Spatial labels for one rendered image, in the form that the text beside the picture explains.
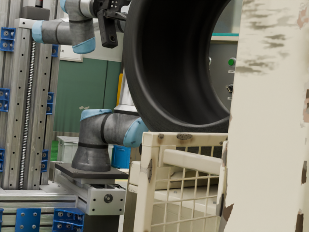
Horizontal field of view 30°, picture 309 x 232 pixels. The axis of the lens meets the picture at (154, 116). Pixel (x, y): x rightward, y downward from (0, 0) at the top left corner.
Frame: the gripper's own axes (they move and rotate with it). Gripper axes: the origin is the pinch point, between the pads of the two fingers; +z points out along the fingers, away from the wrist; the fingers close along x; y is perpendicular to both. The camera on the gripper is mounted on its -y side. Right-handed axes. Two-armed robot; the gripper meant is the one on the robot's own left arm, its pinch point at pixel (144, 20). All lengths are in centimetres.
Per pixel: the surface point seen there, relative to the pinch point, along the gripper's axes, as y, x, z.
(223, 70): -10, 64, -17
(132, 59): -10.5, -12.2, 10.7
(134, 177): -39.3, -10.4, 17.5
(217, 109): -20.0, 15.9, 19.2
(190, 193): -39.8, -2.2, 29.6
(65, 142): -138, 311, -404
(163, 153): -19, -58, 67
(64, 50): -45, 468, -638
